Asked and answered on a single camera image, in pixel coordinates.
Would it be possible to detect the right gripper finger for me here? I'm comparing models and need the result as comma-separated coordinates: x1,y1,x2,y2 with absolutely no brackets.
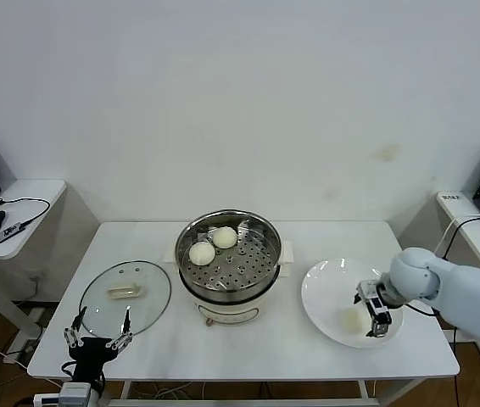
365,315,393,339
352,282,377,305

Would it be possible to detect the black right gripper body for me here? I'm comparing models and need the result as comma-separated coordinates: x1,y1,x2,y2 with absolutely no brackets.
360,278,396,321

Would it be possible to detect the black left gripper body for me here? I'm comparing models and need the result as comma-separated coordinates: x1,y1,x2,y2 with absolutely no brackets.
68,336,119,383

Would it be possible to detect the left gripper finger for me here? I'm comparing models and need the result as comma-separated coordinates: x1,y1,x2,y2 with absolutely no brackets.
106,307,134,349
63,305,88,348

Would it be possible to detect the white steamed baozi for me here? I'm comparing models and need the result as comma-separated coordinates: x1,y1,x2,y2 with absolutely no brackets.
212,226,238,250
188,242,216,267
337,307,371,336

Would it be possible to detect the glass lid with cream handle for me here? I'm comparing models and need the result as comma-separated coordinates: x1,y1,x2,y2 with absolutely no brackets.
79,259,172,341

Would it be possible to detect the stainless steel steamer basket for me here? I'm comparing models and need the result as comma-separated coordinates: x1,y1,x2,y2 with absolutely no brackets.
164,208,296,296

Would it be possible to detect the white round plate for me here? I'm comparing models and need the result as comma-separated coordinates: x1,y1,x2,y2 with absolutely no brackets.
300,258,405,349

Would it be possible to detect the cream electric cooker pot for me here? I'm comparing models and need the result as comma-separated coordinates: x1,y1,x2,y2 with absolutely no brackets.
179,260,295,328

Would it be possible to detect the white side table with label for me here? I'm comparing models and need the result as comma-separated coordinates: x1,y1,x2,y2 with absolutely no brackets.
436,191,480,368

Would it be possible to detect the grey usb hub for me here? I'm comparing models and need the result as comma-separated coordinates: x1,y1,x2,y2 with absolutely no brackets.
0,221,27,243

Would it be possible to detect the white side table with mouse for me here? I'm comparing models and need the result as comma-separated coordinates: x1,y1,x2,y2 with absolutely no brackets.
0,179,70,340

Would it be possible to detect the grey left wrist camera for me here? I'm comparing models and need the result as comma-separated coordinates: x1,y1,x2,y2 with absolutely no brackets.
34,381,105,407

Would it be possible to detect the white laptop cable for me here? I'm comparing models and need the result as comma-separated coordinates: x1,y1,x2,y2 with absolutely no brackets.
433,214,480,255

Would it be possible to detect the black cable with adapter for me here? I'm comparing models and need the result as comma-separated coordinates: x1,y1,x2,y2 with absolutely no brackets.
439,215,480,259

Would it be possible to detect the thin black hub cable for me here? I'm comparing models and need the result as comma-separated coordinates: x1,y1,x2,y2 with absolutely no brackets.
0,195,52,226

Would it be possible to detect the white table frame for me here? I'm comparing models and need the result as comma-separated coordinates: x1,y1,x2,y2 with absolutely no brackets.
108,379,432,407

